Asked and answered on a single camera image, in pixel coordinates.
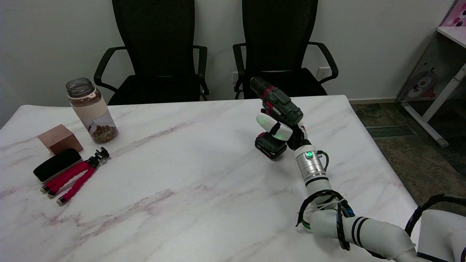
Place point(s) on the metal floor vent grille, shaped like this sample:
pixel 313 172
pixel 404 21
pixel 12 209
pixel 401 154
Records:
pixel 389 131

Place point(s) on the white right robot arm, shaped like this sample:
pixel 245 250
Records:
pixel 375 233

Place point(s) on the clear jar with beige band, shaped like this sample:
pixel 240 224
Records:
pixel 95 114

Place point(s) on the white wall power outlet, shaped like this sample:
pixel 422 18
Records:
pixel 323 72
pixel 235 77

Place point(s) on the pink picture board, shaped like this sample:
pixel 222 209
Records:
pixel 457 14

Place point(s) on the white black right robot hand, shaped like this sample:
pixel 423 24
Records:
pixel 278 129

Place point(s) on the black mesh office chair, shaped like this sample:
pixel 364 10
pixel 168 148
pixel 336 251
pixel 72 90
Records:
pixel 280 43
pixel 156 54

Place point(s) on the red flexible mini tripod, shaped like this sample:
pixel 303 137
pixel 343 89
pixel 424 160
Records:
pixel 74 178

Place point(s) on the copper coloured block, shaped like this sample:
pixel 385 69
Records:
pixel 60 139

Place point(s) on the white desk with cartoon panel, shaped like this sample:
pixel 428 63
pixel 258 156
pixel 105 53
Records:
pixel 433 69

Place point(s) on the black glasses case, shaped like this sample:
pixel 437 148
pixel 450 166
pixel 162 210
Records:
pixel 57 164

